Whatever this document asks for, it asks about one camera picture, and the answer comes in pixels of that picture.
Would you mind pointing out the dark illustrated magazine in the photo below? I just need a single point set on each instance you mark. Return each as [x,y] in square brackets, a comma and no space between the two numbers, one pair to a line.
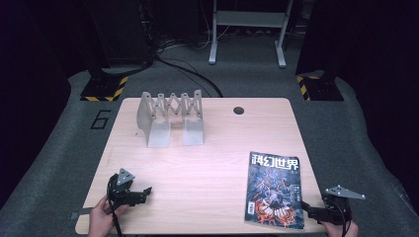
[275,191]

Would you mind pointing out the person's right hand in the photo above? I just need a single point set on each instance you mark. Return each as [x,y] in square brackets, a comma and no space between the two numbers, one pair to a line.
[334,230]

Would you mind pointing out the grey tape strip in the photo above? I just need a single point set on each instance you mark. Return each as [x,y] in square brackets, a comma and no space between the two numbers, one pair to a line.
[80,214]

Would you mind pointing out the person's left hand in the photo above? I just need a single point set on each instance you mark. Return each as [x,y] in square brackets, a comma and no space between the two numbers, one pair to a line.
[100,219]

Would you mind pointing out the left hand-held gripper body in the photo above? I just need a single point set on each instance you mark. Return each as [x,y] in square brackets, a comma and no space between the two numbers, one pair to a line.
[123,197]

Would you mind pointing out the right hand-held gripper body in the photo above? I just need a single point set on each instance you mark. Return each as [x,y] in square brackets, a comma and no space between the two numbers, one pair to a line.
[337,210]

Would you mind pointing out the round black table grommet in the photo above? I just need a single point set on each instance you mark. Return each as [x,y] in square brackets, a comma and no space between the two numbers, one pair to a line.
[238,110]

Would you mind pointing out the dark curtain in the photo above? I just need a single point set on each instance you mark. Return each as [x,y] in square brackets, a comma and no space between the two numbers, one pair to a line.
[29,82]
[378,65]

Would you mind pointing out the black hazard-striped stand base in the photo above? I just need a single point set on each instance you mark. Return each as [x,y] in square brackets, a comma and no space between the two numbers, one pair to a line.
[321,88]
[105,88]

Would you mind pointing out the white metal stand frame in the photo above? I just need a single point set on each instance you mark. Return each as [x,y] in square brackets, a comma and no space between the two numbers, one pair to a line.
[250,19]

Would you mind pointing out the tall black cabinet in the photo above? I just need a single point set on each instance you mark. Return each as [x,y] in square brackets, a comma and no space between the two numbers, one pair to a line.
[122,33]

